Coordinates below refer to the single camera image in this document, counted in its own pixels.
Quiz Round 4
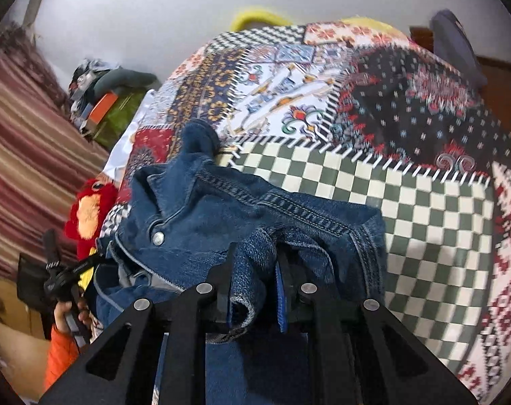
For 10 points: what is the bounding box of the blue denim jacket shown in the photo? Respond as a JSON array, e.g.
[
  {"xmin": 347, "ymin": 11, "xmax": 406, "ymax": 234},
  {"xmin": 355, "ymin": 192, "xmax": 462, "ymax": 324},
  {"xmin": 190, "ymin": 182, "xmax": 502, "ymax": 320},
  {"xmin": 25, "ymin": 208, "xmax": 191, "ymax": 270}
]
[{"xmin": 93, "ymin": 120, "xmax": 388, "ymax": 405}]

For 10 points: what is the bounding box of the green patterned box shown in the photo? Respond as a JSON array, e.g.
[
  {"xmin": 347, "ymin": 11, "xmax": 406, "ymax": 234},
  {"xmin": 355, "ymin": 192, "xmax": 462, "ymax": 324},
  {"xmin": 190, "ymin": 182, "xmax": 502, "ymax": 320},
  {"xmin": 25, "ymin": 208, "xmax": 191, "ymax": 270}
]
[{"xmin": 92, "ymin": 90, "xmax": 147, "ymax": 149}]

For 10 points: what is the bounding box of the pile of clutter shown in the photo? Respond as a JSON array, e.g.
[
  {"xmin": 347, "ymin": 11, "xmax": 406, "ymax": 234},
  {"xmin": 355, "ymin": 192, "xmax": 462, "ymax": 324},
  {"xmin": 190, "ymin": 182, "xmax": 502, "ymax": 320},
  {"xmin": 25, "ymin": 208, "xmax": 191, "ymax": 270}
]
[{"xmin": 67, "ymin": 58, "xmax": 159, "ymax": 115}]

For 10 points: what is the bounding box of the orange box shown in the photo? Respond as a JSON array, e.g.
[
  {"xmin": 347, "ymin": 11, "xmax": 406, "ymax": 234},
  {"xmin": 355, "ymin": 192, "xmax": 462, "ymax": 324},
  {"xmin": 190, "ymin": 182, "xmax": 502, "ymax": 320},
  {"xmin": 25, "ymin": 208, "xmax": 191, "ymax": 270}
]
[{"xmin": 88, "ymin": 92, "xmax": 117, "ymax": 122}]

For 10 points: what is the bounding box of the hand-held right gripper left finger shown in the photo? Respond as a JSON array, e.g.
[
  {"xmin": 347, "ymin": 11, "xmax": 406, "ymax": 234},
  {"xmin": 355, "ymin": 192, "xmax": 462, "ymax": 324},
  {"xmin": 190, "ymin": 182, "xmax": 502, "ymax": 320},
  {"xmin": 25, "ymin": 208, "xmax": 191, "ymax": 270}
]
[{"xmin": 38, "ymin": 242, "xmax": 240, "ymax": 405}]

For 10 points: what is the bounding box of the white bed sheet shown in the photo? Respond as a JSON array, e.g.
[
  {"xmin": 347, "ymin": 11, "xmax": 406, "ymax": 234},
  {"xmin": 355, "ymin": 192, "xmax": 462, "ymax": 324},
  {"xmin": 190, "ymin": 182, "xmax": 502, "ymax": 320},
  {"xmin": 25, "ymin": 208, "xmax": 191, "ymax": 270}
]
[{"xmin": 101, "ymin": 88, "xmax": 160, "ymax": 179}]

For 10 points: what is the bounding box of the person's left hand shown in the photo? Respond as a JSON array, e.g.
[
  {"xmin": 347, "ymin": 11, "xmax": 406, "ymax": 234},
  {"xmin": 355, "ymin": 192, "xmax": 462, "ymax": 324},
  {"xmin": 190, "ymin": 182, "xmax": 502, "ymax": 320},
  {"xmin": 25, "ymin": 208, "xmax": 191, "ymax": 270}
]
[{"xmin": 52, "ymin": 300, "xmax": 90, "ymax": 335}]

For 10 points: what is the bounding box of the red plush toy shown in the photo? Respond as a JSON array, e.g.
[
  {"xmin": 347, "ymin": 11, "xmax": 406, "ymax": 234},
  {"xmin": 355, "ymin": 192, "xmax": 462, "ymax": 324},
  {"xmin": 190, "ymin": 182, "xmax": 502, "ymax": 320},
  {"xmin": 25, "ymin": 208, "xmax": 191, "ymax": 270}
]
[{"xmin": 65, "ymin": 178, "xmax": 118, "ymax": 259}]

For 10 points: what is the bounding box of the wooden bed post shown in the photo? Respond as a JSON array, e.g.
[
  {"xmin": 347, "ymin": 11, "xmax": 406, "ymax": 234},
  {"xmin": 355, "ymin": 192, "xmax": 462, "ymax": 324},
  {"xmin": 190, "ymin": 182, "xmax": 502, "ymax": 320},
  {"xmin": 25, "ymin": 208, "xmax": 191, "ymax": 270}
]
[{"xmin": 409, "ymin": 27, "xmax": 436, "ymax": 52}]

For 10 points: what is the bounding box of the grey bag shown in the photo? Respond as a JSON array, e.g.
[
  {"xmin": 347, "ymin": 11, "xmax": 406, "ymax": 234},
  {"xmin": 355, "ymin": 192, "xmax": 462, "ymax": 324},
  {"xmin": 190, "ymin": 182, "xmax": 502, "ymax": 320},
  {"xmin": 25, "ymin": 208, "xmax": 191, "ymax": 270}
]
[{"xmin": 431, "ymin": 9, "xmax": 489, "ymax": 88}]

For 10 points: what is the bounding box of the striped red curtain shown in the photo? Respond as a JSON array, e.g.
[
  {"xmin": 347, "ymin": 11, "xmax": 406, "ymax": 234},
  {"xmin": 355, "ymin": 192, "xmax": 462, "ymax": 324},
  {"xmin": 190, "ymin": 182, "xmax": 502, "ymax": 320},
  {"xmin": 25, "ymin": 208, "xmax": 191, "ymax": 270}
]
[{"xmin": 0, "ymin": 21, "xmax": 113, "ymax": 288}]

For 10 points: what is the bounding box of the patchwork printed blanket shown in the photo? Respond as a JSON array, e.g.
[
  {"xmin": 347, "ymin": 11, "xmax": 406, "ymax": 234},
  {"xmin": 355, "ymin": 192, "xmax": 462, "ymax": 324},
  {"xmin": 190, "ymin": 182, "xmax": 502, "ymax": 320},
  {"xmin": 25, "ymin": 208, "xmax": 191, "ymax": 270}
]
[{"xmin": 101, "ymin": 19, "xmax": 511, "ymax": 405}]

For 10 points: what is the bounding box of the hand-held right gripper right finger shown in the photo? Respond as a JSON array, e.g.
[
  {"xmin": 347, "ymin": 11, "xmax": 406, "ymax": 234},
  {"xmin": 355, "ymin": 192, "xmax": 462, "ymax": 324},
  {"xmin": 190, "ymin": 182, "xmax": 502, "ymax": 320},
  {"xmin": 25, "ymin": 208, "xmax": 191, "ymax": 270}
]
[{"xmin": 276, "ymin": 252, "xmax": 478, "ymax": 405}]

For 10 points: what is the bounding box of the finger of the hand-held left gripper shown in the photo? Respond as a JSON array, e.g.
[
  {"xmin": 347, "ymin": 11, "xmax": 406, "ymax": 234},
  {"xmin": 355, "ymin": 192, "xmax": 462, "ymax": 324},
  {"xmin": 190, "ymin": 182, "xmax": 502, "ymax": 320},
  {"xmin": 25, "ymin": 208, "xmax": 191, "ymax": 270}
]
[
  {"xmin": 44, "ymin": 229, "xmax": 63, "ymax": 273},
  {"xmin": 67, "ymin": 252, "xmax": 109, "ymax": 282}
]

